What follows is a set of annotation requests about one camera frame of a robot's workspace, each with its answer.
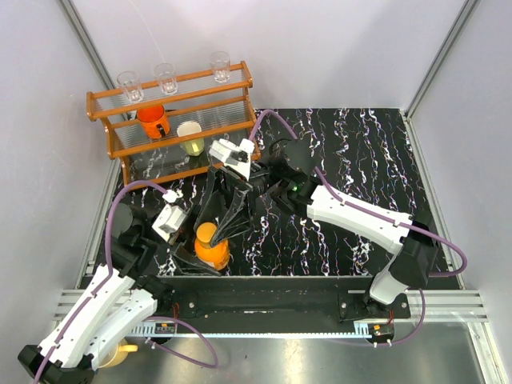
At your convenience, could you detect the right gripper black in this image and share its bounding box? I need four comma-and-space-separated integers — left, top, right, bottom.
193, 155, 280, 249

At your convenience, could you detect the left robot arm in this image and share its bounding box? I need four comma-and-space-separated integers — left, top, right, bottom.
18, 201, 217, 383

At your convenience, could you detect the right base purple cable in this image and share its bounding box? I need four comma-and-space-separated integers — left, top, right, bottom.
331, 290, 425, 347

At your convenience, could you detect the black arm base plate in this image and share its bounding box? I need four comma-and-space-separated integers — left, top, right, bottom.
163, 276, 406, 322

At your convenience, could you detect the right clear glass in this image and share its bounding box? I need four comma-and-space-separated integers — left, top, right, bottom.
210, 51, 230, 83

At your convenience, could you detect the clear glass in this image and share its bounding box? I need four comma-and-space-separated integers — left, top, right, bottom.
117, 70, 144, 103
210, 51, 230, 83
153, 62, 178, 95

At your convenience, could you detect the middle clear glass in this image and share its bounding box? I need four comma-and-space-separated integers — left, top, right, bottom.
153, 62, 178, 95

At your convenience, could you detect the right corner aluminium post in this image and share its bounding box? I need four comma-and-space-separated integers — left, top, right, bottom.
404, 0, 481, 119

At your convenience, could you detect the corner aluminium post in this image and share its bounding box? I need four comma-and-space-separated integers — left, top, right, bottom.
404, 0, 481, 119
57, 0, 115, 90

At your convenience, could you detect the grey slotted cable duct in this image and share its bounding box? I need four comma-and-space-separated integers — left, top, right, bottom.
126, 321, 371, 339

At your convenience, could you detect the orange juice bottle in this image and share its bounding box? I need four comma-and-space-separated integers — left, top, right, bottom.
194, 238, 230, 270

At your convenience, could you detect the orange mug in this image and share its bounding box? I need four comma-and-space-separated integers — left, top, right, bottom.
137, 105, 170, 139

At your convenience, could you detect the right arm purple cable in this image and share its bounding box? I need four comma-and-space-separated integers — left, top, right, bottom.
247, 110, 469, 277

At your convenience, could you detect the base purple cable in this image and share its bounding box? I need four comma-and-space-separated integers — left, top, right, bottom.
331, 290, 425, 347
139, 314, 220, 370

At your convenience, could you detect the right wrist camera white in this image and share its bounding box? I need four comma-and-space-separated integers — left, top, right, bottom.
209, 138, 254, 180

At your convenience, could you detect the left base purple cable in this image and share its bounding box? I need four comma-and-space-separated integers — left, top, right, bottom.
139, 314, 220, 370

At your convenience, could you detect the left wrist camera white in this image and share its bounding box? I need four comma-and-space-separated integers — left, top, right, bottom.
152, 190, 186, 242

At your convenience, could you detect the orange wooden shelf rack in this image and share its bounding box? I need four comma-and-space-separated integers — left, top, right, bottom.
86, 62, 256, 184

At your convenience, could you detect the yellow mug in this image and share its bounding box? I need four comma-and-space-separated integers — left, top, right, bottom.
99, 339, 138, 369

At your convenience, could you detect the orange bottle cap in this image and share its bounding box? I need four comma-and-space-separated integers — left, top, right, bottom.
196, 222, 217, 244

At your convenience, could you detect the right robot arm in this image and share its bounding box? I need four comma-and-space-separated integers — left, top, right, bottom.
194, 139, 438, 318

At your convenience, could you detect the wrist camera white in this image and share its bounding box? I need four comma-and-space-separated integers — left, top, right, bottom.
152, 190, 186, 242
209, 138, 254, 180

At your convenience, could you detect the left clear glass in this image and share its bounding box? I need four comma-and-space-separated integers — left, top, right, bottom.
117, 70, 144, 103

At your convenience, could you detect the aluminium front rail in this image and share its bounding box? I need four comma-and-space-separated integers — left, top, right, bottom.
51, 290, 512, 384

